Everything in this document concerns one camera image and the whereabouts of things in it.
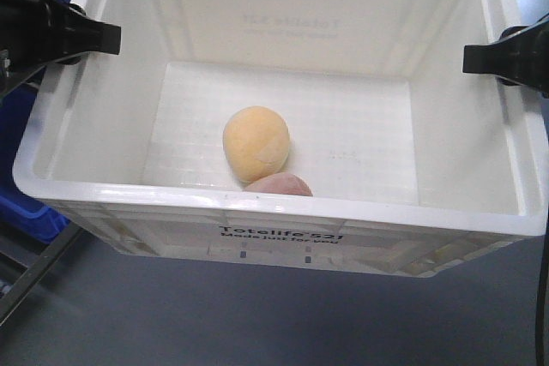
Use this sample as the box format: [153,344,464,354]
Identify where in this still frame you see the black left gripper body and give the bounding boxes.
[1,0,73,96]

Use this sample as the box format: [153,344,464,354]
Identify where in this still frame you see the white plastic tote box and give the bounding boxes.
[13,0,548,277]

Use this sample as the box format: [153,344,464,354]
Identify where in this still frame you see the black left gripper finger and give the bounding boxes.
[66,3,122,55]
[53,54,84,65]

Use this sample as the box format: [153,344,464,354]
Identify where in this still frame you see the black right cable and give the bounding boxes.
[534,211,549,366]

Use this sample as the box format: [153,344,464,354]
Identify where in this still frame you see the brown plush football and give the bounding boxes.
[244,172,313,196]

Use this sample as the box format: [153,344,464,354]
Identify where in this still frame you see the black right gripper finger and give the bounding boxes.
[496,75,521,86]
[462,26,522,77]

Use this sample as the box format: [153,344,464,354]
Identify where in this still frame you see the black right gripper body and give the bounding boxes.
[516,14,548,99]

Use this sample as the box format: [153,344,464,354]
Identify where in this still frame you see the metal shelf rail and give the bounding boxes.
[1,224,84,326]

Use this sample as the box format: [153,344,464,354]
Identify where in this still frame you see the blue storage bin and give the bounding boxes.
[1,0,69,245]

